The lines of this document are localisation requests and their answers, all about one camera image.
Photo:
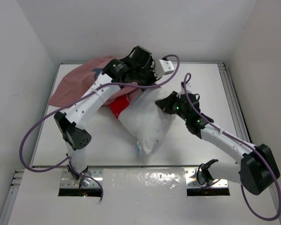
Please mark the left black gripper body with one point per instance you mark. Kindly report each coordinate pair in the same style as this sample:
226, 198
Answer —
145, 76

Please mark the white pillow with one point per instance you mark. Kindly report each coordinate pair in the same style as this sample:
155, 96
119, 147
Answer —
144, 120

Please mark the red patterned pillowcase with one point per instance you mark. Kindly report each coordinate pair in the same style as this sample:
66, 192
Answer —
74, 84

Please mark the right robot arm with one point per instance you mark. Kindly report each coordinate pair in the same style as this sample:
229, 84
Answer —
255, 168

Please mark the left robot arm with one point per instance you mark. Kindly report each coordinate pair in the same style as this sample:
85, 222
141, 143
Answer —
136, 68

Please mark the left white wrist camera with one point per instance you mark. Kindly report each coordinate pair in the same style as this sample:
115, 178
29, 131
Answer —
163, 67

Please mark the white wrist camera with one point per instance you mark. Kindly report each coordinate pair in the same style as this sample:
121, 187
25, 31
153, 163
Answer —
185, 88
163, 67

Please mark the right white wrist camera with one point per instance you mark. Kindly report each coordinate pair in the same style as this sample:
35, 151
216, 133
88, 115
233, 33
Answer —
185, 88

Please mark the aluminium frame rail right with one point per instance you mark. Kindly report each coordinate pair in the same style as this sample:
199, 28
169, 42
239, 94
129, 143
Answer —
235, 109

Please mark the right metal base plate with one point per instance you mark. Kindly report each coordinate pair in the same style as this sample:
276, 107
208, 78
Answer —
192, 183

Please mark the metal base plate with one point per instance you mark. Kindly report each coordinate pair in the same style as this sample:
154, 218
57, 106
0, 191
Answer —
192, 183
69, 182

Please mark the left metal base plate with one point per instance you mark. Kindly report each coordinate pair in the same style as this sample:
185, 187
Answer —
69, 182

